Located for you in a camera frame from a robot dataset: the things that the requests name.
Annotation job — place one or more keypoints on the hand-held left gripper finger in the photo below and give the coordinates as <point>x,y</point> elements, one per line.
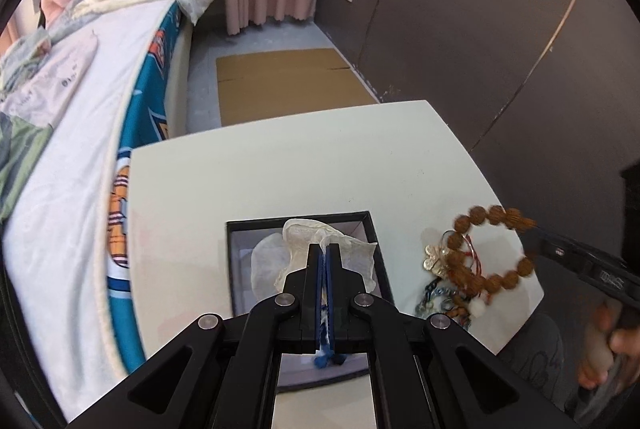
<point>330,274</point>
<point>318,274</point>

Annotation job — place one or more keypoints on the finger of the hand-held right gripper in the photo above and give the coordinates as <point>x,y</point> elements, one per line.
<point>550,249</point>

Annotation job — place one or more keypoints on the black jewelry box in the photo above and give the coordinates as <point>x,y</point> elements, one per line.
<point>242,281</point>

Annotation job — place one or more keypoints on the gold butterfly pendant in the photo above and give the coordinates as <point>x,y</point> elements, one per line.
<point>434,257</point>

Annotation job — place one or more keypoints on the pile of small jewellery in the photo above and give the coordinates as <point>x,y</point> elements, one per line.
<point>440,291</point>

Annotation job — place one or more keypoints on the person's right hand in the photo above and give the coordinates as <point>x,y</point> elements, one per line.
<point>622,339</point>

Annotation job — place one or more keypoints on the white cloth pouch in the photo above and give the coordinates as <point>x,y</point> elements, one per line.
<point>300,234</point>

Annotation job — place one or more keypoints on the person's grey patterned pants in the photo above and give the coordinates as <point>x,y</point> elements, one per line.
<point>540,359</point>

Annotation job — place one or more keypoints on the white table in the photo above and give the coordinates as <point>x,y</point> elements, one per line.
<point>310,159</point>

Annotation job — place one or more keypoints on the flattened cardboard sheet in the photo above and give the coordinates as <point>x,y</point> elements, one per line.
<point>290,84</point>

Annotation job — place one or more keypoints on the beige bed base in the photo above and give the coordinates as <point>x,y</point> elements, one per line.
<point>179,84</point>

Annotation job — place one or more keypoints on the pale printed garment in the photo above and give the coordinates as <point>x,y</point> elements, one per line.
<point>55,74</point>

